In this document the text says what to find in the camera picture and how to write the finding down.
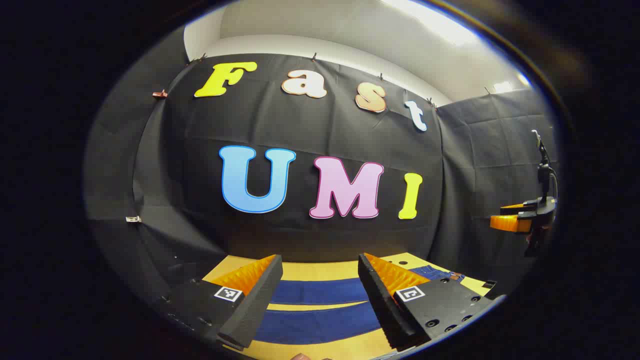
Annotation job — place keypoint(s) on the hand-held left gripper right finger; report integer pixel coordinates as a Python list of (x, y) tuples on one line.
[(382, 305)]

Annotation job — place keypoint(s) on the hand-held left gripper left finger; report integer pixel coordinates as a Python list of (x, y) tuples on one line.
[(255, 305)]

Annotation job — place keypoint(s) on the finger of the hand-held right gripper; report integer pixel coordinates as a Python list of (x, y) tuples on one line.
[(510, 223), (512, 207)]

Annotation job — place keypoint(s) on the blue denim jeans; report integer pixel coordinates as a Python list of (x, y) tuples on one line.
[(315, 292)]

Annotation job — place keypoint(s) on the small black table clamp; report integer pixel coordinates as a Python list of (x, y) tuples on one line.
[(489, 285)]

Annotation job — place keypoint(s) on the silver backdrop clip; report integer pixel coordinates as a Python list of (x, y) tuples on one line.
[(133, 219)]

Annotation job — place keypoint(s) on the red backdrop clip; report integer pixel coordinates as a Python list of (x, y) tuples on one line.
[(160, 93)]

